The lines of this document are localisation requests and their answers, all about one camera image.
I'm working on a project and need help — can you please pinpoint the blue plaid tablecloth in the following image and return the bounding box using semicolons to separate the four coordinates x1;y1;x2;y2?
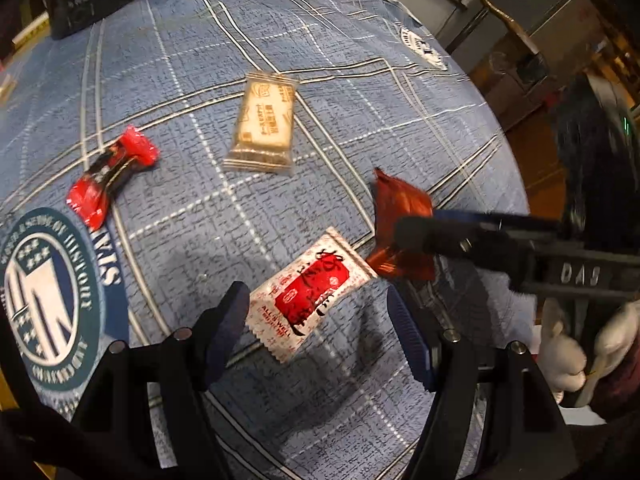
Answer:
0;0;533;480

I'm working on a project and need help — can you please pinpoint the wooden chair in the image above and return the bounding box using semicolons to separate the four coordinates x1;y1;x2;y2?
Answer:
475;0;551;126

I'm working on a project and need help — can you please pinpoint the black box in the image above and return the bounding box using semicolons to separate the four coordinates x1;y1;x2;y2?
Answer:
42;0;137;41

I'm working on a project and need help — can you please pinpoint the white red snack packet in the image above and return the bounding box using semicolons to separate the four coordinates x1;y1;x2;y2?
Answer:
245;226;379;365

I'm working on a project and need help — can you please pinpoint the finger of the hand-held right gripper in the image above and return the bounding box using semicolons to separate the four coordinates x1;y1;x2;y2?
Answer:
430;209;567;242
394;216;539;292

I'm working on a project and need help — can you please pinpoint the red brown snack packet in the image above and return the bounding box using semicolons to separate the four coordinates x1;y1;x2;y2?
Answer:
366;167;437;282

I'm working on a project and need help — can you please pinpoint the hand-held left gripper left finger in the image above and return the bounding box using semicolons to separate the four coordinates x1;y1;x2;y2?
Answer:
70;281;251;480

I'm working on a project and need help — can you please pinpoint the person's right forearm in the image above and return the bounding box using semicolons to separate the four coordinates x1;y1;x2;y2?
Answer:
587;347;640;426

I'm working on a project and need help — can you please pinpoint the small beige cracker packet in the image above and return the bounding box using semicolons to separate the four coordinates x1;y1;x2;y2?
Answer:
222;71;301;176

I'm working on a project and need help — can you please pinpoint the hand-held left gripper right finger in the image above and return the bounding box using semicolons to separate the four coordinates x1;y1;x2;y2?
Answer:
386;289;583;480

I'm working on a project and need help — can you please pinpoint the person's right hand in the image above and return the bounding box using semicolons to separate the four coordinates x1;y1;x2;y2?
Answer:
541;300;640;408

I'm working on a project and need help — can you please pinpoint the red black snack packet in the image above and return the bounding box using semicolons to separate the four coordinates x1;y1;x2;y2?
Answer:
66;125;161;231

